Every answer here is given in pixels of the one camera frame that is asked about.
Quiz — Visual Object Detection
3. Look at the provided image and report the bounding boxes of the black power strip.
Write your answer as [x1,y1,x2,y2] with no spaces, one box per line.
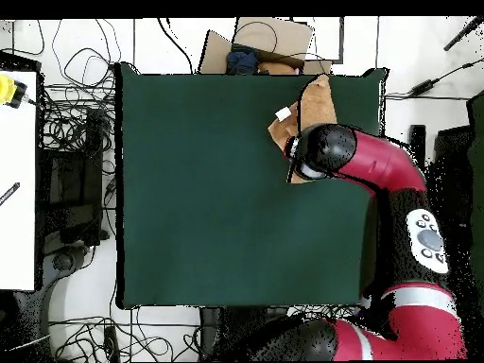
[103,325,120,362]

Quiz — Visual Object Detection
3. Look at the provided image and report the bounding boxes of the dark grey stand base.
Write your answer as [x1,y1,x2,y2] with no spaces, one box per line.
[41,245,89,288]

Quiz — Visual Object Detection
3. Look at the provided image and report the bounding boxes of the black marker pen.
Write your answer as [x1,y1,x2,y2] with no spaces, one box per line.
[0,181,21,207]

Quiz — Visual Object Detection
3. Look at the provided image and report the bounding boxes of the orange garment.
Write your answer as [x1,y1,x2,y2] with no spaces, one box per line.
[257,60,300,76]

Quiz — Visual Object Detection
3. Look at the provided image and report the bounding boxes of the dark green table cloth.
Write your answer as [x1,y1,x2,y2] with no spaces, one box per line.
[114,61,390,309]

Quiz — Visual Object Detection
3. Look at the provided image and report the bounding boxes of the brown cardboard box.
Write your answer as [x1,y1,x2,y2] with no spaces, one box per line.
[198,16,334,76]

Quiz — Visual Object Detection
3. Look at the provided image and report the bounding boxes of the white board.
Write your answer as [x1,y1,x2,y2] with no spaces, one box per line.
[0,70,38,291]

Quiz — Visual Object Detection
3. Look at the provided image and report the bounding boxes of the black upright bar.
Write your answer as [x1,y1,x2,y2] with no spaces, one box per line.
[407,124,427,167]

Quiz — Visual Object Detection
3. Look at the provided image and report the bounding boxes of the dark blue garment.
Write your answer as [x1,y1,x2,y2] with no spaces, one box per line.
[225,46,260,76]

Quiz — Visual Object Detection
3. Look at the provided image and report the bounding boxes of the thin black rod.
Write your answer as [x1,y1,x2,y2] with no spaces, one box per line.
[442,16,484,52]

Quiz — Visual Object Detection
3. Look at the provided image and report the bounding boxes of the yellow and black tool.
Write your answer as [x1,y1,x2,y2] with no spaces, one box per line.
[0,74,28,110]

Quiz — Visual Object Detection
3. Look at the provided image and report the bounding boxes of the black monitor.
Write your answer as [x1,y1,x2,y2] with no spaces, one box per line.
[432,126,474,228]

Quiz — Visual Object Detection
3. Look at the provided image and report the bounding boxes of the tan terry towel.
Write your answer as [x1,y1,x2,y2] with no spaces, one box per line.
[267,73,338,185]

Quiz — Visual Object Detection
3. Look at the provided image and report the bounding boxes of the black power adapter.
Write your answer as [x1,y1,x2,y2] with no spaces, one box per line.
[407,78,441,96]

